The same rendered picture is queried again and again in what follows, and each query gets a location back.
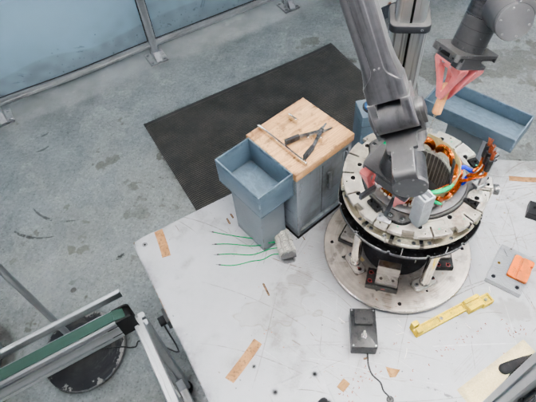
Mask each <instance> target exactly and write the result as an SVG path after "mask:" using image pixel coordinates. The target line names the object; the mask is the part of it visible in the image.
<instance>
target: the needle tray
mask: <svg viewBox="0 0 536 402"><path fill-rule="evenodd" d="M436 99H437V97H436V87H435V88H434V89H433V90H432V91H431V92H430V93H429V94H428V96H427V97H426V98H425V99H424V100H425V103H426V105H427V110H428V115H429V116H432V117H434V116H433V115H434V114H433V113H432V109H433V107H434V104H435V102H436ZM534 117H535V116H534V115H532V114H530V113H528V112H525V111H522V110H521V109H518V108H515V107H513V106H511V105H509V104H506V103H504V102H501V101H500V100H496V99H495V98H492V97H489V96H487V95H485V94H483V93H480V92H478V91H475V90H474V89H470V88H468V87H467V86H464V87H463V88H462V89H460V90H459V91H458V92H457V93H456V94H455V95H454V96H452V97H451V98H450V99H448V100H446V103H445V105H444V107H443V110H442V112H441V114H440V115H437V116H436V117H435V118H436V119H438V120H441V121H443V122H444V123H446V124H447V128H446V132H445V133H446V134H448V135H450V136H453V137H455V138H456V139H457V140H460V141H461V142H462V143H464V144H466V145H467V146H468V147H469V148H470V149H471V150H472V151H473V152H474V153H475V154H476V156H475V157H476V158H477V159H478V161H480V159H481V157H482V156H481V155H482V152H483V149H484V147H485V145H486V144H487V143H488V140H489V137H490V138H492V140H493V142H492V143H493V145H495V146H496V147H498V148H501V149H502V150H504V151H506V152H509V153H511V152H512V150H513V149H514V147H515V146H516V145H517V143H518V142H519V141H520V140H521V139H522V137H523V136H524V134H525V133H526V131H527V130H528V129H529V127H530V125H531V123H532V121H533V119H534Z"/></svg>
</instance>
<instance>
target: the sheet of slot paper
mask: <svg viewBox="0 0 536 402"><path fill-rule="evenodd" d="M533 353H535V351H534V350H533V349H532V348H531V347H530V346H529V345H528V344H527V343H526V342H525V341H524V340H522V341H520V342H519V343H518V344H517V345H515V346H514V347H513V348H511V349H510V350H508V351H507V352H506V353H504V354H503V355H502V356H501V357H500V358H498V359H497V360H496V361H494V362H493V363H491V364H490V365H488V366H487V367H486V368H485V369H484V370H482V371H481V372H480V373H478V374H477V375H476V376H474V377H473V378H471V379H470V380H469V381H468V382H467V383H465V384H464V385H462V386H461V387H460V388H458V389H457V391H458V392H459V394H460V395H461V396H462V397H463V398H464V399H465V401H466V402H483V401H484V400H485V399H486V398H487V397H488V396H489V395H490V394H491V393H492V392H493V391H494V390H495V389H496V388H497V387H498V386H499V385H500V384H501V383H502V382H503V381H504V380H505V379H506V378H507V377H508V376H509V374H506V375H504V374H502V373H501V372H500V371H499V365H500V364H502V363H504V362H507V361H510V360H513V359H516V358H519V357H524V356H527V355H530V354H533Z"/></svg>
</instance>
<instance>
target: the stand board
mask: <svg viewBox="0 0 536 402"><path fill-rule="evenodd" d="M289 113H290V114H292V115H293V116H295V117H296V118H297V119H298V124H295V123H293V122H292V121H291V120H289V116H288V114H289ZM325 123H327V125H326V126H325V127H324V129H327V128H331V127H333V128H332V129H330V130H329V131H327V132H323V133H322V134H321V137H322V143H320V142H317V144H316V146H315V148H314V150H313V152H312V153H311V154H310V156H309V157H308V158H307V159H306V160H305V161H306V162H307V166H304V165H303V164H302V163H300V162H299V161H298V160H296V159H295V158H294V157H293V156H292V155H291V154H289V153H288V152H287V151H286V150H284V149H283V148H282V147H280V146H279V145H278V144H276V143H275V142H274V141H273V140H272V139H271V138H269V137H268V136H267V135H266V134H264V133H263V132H262V131H260V130H259V129H258V128H256V129H255V130H253V131H251V132H249V133H248V134H246V138H248V137H249V138H250V139H251V140H253V141H254V142H255V143H256V144H257V145H258V146H259V147H261V148H262V149H263V150H264V151H266V152H267V153H268V154H269V155H271V156H272V157H273V158H275V159H276V160H277V161H278V162H279V163H280V164H281V165H282V166H284V167H285V168H286V169H288V170H289V171H290V172H291V173H293V180H294V181H295V182H297V181H299V180H300V179H302V178H303V177H304V176H306V175H307V174H309V173H310V172H311V171H312V170H314V169H315V168H317V167H318V166H319V165H321V164H322V163H324V162H325V161H326V160H327V159H329V158H330V157H331V156H333V155H334V154H336V153H337V152H339V151H340V150H341V149H342V148H344V147H345V146H346V145H348V144H349V143H351V142H352V141H353V140H354V133H353V132H351V131H350V130H348V129H347V128H346V127H345V126H343V125H342V124H340V123H338V122H337V121H336V120H334V119H333V118H332V117H330V116H329V115H327V114H326V113H324V112H323V111H321V110H320V109H319V108H317V107H316V106H315V105H313V104H311V103H310V102H308V101H307V100H306V99H305V98H302V99H300V100H298V101H297V102H295V103H294V104H292V105H291V106H290V107H288V108H286V109H284V110H283V111H281V112H280V113H279V114H277V115H276V116H274V117H272V118H271V119H269V120H268V121H267V122H265V123H264V124H262V125H261V126H263V127H264V129H266V130H267V131H268V132H270V133H271V134H272V135H273V136H275V137H276V138H278V139H279V140H280V141H281V142H283V144H285V141H284V139H286V138H289V137H291V136H294V135H297V134H299V135H300V134H303V133H307V132H312V131H315V130H318V129H319V128H320V127H321V126H323V125H324V124H325ZM314 140H315V139H314V138H313V136H309V137H308V138H306V137H304V138H301V139H300V140H298V141H295V142H293V143H291V144H287V145H286V146H287V147H288V148H290V149H291V150H293V151H294V152H295V153H297V154H298V155H299V156H300V157H301V158H302V159H303V154H304V153H305V152H306V150H307V149H308V148H309V147H310V145H311V144H313V142H314Z"/></svg>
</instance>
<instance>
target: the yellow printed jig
mask: <svg viewBox="0 0 536 402"><path fill-rule="evenodd" d="M493 302H494V299H493V298H492V297H491V296H490V294H489V293H485V294H483V295H481V296H479V295H478V294H475V295H473V296H471V297H469V298H467V299H465V300H464V301H463V302H461V303H459V304H458V305H455V306H453V307H451V308H450V309H448V310H446V311H444V312H442V313H440V314H438V315H437V316H435V317H433V318H431V319H429V320H427V321H425V322H424V323H422V324H420V323H419V322H418V321H417V320H415V321H413V322H412V323H411V324H410V327H409V329H410V330H411V331H412V333H413V334H414V335H415V337H416V338H417V337H419V336H421V335H423V334H425V333H427V332H428V331H430V330H432V329H434V328H436V327H438V326H439V325H442V324H443V323H445V322H447V321H449V320H451V319H452V318H454V317H457V316H459V315H460V314H461V313H464V312H467V313H468V314H470V313H473V312H475V311H476V310H478V309H480V308H483V309H484V308H485V307H487V306H489V305H491V304H492V303H493Z"/></svg>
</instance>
